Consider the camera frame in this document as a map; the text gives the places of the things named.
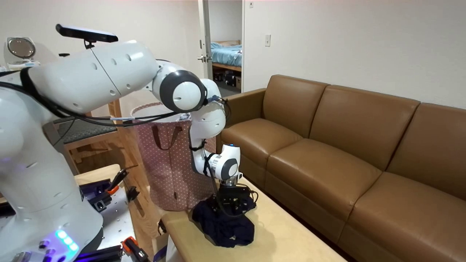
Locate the white light switch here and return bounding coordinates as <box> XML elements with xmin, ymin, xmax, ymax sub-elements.
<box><xmin>265</xmin><ymin>34</ymin><xmax>272</xmax><ymax>46</ymax></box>

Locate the pink patterned laundry bag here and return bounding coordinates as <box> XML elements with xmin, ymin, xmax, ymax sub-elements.
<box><xmin>131</xmin><ymin>103</ymin><xmax>214</xmax><ymax>211</ymax></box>

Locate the black orange clamp tool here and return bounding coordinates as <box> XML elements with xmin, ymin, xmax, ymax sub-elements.
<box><xmin>79</xmin><ymin>168</ymin><xmax>130</xmax><ymax>212</ymax></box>

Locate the round mirror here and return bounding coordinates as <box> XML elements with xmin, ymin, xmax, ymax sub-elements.
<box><xmin>6</xmin><ymin>36</ymin><xmax>36</xmax><ymax>59</ymax></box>

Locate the bed with blue cover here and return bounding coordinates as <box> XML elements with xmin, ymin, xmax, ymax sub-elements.
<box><xmin>211</xmin><ymin>42</ymin><xmax>243</xmax><ymax>66</ymax></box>

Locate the navy blue tank top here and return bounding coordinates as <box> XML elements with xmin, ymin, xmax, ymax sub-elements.
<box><xmin>192</xmin><ymin>199</ymin><xmax>256</xmax><ymax>247</ymax></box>

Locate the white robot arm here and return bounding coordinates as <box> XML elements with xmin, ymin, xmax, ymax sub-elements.
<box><xmin>0</xmin><ymin>40</ymin><xmax>242</xmax><ymax>262</ymax></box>

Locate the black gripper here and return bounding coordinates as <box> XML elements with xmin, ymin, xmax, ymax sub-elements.
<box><xmin>214</xmin><ymin>184</ymin><xmax>256</xmax><ymax>213</ymax></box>

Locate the wooden chair grey cushion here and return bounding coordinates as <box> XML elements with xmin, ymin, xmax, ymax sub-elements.
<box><xmin>44</xmin><ymin>114</ymin><xmax>143</xmax><ymax>186</ymax></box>

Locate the beige coffee table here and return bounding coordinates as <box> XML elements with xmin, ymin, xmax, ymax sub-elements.
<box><xmin>162</xmin><ymin>157</ymin><xmax>345</xmax><ymax>262</ymax></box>

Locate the brown leather sofa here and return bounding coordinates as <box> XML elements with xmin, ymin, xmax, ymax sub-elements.
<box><xmin>217</xmin><ymin>74</ymin><xmax>466</xmax><ymax>262</ymax></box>

